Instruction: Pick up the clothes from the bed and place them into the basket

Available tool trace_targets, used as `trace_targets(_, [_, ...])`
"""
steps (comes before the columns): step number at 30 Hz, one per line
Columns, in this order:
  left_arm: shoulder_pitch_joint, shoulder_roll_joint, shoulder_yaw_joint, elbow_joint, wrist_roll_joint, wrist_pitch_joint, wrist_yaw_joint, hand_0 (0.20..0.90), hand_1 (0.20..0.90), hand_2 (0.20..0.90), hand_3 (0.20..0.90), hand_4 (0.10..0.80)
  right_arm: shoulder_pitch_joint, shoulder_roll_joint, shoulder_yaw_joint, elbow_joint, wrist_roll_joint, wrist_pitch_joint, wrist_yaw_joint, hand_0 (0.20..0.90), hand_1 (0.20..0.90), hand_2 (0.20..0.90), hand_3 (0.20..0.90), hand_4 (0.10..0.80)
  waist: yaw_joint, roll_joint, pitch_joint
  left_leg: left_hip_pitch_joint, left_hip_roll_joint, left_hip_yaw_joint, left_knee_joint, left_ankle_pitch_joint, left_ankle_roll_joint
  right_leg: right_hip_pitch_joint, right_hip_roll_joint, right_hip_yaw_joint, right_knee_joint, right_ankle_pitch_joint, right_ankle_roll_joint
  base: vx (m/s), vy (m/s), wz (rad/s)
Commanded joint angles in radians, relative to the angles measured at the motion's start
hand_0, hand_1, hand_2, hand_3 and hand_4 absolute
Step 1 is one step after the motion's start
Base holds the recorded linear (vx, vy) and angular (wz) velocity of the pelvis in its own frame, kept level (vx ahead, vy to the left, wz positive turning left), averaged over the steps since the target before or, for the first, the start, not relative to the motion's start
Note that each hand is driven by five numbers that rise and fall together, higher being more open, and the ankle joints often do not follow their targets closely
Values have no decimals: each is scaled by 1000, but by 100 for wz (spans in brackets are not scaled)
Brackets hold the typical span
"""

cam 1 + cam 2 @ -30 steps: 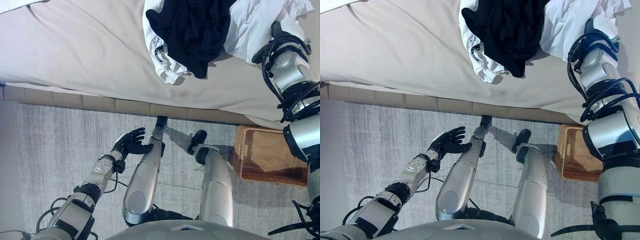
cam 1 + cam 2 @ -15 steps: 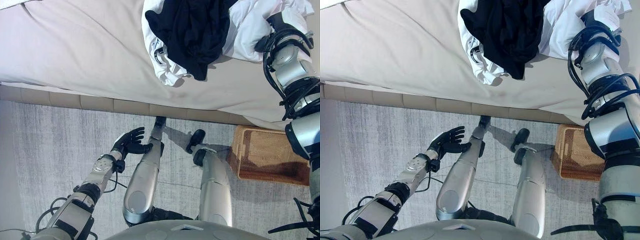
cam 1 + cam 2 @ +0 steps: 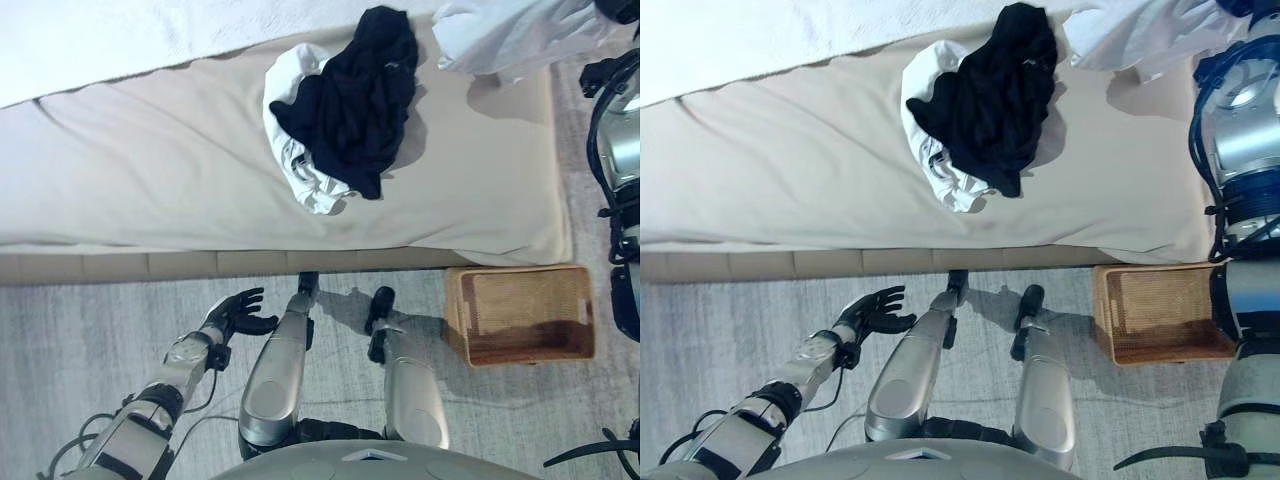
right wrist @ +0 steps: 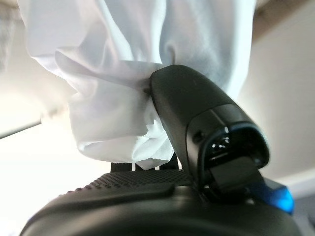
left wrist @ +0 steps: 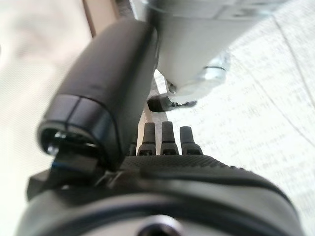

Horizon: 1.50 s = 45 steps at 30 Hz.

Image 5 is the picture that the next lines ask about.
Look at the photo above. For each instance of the brown bed base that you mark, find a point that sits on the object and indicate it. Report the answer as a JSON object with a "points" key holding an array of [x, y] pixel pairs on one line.
{"points": [[89, 17]]}

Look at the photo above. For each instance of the bed with beige blanket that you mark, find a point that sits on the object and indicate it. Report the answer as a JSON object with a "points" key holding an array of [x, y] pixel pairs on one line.
{"points": [[24, 73]]}

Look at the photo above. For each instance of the grey striped rug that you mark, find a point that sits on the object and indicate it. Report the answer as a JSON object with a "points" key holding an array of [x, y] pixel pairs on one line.
{"points": [[258, 123]]}

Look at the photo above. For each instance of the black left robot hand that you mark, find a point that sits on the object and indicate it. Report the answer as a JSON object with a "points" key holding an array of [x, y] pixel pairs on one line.
{"points": [[197, 184]]}

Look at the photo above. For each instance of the silver left robot leg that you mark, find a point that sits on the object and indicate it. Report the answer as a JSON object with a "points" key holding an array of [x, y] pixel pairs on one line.
{"points": [[192, 49]]}

